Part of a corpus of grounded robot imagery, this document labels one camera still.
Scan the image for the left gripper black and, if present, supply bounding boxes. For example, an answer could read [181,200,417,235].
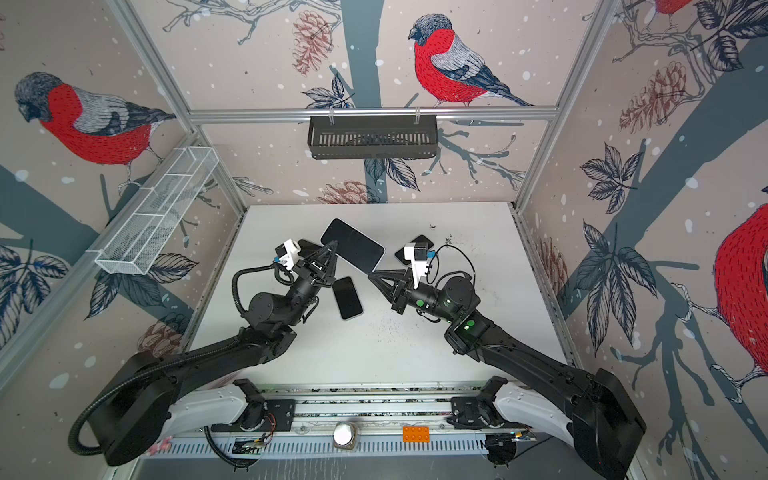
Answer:
[282,244,337,331]

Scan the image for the round silver button light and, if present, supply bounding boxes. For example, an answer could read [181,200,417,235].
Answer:
[333,422,358,451]

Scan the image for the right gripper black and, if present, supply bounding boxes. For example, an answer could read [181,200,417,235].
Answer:
[374,269,461,326]

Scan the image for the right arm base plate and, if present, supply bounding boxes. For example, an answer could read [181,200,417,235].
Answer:
[446,397,529,430]

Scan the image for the black wall basket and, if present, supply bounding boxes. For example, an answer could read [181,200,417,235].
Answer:
[307,115,439,160]

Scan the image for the pink plush toy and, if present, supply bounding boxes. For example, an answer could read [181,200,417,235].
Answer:
[146,439,172,456]

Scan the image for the orange toy brick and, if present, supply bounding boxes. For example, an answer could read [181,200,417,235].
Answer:
[402,426,430,444]

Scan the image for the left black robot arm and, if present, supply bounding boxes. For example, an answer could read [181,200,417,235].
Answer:
[67,241,338,466]

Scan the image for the black phone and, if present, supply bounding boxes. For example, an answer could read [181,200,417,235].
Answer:
[395,234,434,265]
[332,277,364,321]
[297,239,322,258]

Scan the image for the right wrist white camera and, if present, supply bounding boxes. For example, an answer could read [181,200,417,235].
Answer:
[406,245,434,287]

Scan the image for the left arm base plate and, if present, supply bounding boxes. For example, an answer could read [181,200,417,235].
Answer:
[211,399,297,433]

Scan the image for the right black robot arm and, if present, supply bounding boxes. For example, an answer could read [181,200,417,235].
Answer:
[368,244,647,479]

